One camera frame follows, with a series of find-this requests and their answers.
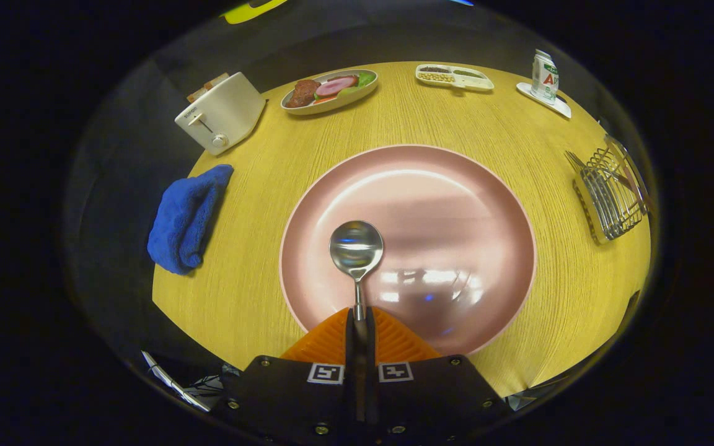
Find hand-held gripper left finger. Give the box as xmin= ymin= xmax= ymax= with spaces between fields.
xmin=219 ymin=308 xmax=358 ymax=444

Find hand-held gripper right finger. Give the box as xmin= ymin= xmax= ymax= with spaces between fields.
xmin=366 ymin=307 xmax=513 ymax=444

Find silver spoon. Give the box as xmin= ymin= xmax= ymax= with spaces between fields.
xmin=329 ymin=220 xmax=384 ymax=348

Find silver fork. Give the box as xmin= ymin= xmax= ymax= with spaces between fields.
xmin=565 ymin=149 xmax=650 ymax=208

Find silver metal bar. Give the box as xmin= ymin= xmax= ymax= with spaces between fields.
xmin=141 ymin=351 xmax=212 ymax=413

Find pink plate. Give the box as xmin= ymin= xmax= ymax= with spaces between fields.
xmin=279 ymin=144 xmax=537 ymax=357

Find blue towel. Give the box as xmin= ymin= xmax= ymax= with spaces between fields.
xmin=147 ymin=164 xmax=234 ymax=276

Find beige food bowl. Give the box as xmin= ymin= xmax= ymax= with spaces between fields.
xmin=280 ymin=68 xmax=379 ymax=116

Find brown meat piece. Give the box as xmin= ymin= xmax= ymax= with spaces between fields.
xmin=286 ymin=79 xmax=322 ymax=109

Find pink ham slice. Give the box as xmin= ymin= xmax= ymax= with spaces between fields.
xmin=315 ymin=76 xmax=359 ymax=98

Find metal drain basket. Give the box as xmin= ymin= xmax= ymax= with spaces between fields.
xmin=572 ymin=134 xmax=650 ymax=244

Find white toaster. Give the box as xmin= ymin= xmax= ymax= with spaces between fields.
xmin=174 ymin=72 xmax=267 ymax=156

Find white divided dish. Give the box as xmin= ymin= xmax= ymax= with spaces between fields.
xmin=415 ymin=63 xmax=495 ymax=93

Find brown toast slices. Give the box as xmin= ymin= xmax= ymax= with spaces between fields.
xmin=187 ymin=72 xmax=231 ymax=103

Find white square coaster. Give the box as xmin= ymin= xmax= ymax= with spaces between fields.
xmin=516 ymin=82 xmax=572 ymax=120

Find white drink bottle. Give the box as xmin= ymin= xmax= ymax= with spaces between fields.
xmin=531 ymin=49 xmax=560 ymax=105

